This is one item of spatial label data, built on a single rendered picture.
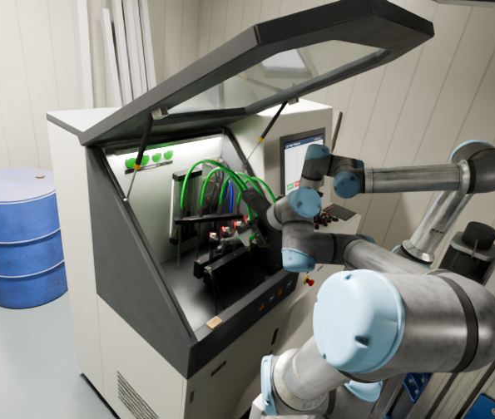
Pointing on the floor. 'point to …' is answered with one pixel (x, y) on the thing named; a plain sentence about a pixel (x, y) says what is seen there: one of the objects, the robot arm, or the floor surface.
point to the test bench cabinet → (142, 372)
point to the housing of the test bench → (77, 231)
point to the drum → (17, 235)
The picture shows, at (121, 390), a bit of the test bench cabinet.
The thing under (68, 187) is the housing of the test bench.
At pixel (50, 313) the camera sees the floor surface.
